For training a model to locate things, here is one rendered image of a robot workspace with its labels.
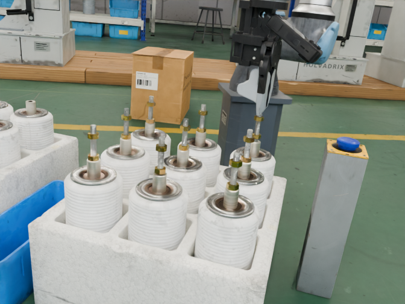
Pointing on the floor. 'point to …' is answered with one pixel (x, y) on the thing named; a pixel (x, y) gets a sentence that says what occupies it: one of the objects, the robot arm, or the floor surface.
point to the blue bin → (22, 241)
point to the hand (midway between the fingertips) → (263, 108)
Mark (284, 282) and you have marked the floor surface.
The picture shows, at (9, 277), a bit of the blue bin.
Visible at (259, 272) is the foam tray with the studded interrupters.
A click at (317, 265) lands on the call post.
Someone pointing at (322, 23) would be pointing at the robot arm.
